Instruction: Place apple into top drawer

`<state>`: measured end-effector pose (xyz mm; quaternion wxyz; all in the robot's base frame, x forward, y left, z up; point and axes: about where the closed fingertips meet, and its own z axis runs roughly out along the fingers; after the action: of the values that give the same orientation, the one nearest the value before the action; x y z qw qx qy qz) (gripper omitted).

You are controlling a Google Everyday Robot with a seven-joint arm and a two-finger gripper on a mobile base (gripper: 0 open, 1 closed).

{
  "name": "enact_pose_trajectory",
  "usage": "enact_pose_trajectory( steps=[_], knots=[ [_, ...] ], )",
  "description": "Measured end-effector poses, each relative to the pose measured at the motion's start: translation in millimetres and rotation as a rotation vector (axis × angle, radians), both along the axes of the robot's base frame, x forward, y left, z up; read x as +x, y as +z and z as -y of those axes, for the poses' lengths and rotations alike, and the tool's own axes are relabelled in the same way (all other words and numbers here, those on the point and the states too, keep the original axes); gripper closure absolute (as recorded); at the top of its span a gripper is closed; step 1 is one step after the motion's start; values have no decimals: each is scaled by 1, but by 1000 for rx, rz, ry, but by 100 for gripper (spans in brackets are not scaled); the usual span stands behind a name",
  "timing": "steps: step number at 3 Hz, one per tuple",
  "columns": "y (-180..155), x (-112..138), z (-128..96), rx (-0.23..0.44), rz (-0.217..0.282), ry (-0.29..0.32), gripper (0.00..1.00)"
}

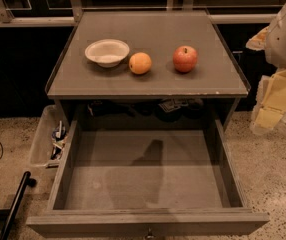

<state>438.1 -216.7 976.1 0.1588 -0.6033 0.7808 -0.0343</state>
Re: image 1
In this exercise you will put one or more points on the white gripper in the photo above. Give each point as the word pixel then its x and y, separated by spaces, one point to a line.
pixel 285 40

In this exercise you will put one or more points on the red apple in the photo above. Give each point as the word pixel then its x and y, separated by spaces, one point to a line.
pixel 185 59

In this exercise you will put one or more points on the open grey top drawer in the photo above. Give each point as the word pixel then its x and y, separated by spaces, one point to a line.
pixel 121 182

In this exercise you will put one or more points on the metal drawer knob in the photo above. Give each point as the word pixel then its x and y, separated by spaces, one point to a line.
pixel 149 235

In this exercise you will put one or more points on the clutter inside cabinet shelf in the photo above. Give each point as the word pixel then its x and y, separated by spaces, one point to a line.
pixel 166 110

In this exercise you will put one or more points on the orange fruit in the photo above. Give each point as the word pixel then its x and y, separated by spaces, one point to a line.
pixel 140 63

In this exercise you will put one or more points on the white paper bowl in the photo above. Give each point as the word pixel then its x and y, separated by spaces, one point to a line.
pixel 107 53

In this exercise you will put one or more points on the items in plastic bin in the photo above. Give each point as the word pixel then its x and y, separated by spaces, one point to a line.
pixel 58 137

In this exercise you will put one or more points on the black metal bar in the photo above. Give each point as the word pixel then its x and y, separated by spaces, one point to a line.
pixel 26 181

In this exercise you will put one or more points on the metal railing frame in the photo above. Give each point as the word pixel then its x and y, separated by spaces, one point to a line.
pixel 83 7

